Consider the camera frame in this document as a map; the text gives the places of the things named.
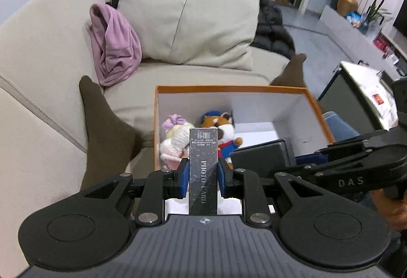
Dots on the brown fox plush toy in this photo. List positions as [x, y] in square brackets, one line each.
[228, 142]

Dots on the green potted plant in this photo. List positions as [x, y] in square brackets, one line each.
[375, 12]

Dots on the purple crumpled garment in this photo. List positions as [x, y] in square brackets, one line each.
[116, 48]

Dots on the left leg jeans brown sock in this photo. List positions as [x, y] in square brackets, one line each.
[112, 143]

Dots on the orange cardboard storage box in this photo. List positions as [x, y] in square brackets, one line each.
[261, 113]

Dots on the beige sofa cushion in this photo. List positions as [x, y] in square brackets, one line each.
[214, 33]

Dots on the black jacket on sofa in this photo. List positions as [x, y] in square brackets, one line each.
[270, 34]

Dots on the black photo card box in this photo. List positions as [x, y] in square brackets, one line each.
[203, 159]

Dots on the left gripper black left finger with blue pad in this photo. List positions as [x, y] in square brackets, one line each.
[158, 187]

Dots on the person's right hand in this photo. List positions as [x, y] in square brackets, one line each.
[393, 211]

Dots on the white tv cabinet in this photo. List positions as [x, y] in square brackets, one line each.
[356, 45]

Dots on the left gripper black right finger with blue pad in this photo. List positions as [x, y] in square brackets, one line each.
[245, 185]

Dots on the white crochet bunny plush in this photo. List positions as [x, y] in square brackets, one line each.
[176, 144]

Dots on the black square box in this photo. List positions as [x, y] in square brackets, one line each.
[265, 159]

